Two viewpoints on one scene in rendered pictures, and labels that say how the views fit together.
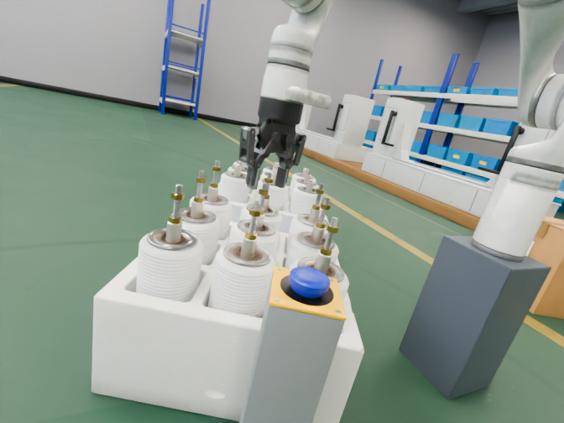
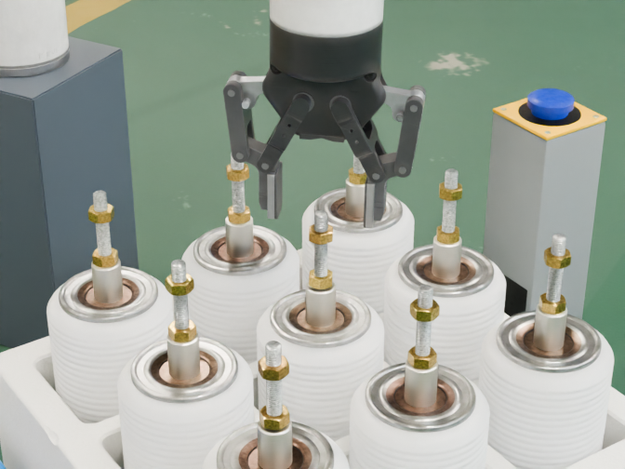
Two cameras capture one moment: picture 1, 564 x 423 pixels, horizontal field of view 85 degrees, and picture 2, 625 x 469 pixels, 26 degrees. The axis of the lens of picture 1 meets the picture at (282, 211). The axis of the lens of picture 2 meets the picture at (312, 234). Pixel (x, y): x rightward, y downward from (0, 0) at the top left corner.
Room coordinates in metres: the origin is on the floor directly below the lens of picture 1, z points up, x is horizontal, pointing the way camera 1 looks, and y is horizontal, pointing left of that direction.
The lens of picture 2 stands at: (1.02, 0.75, 0.81)
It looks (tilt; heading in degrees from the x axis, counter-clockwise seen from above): 30 degrees down; 237
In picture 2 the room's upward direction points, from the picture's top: straight up
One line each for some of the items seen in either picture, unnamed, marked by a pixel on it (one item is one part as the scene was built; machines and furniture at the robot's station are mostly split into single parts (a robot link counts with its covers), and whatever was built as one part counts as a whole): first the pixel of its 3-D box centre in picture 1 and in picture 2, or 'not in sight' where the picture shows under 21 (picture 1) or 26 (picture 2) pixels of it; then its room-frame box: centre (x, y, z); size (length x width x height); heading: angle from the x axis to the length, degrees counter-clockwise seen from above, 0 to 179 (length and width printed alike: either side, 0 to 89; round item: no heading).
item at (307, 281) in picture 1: (308, 284); (550, 107); (0.27, -0.04, 0.32); 0.04 x 0.04 x 0.02
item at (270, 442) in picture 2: (212, 194); (274, 444); (0.67, 0.16, 0.26); 0.02 x 0.02 x 0.03
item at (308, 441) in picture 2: (211, 199); (275, 460); (0.67, 0.16, 0.25); 0.08 x 0.08 x 0.01
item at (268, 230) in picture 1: (256, 227); (320, 318); (0.56, 0.04, 0.25); 0.08 x 0.08 x 0.01
